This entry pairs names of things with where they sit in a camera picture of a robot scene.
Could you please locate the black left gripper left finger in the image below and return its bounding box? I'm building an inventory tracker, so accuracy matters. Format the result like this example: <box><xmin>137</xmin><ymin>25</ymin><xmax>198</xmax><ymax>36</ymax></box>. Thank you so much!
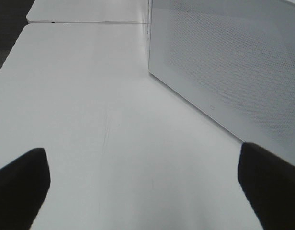
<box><xmin>0</xmin><ymin>148</ymin><xmax>51</xmax><ymax>230</ymax></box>

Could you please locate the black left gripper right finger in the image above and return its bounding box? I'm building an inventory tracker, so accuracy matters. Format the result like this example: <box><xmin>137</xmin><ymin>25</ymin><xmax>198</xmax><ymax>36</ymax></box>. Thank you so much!
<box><xmin>238</xmin><ymin>142</ymin><xmax>295</xmax><ymax>230</ymax></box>

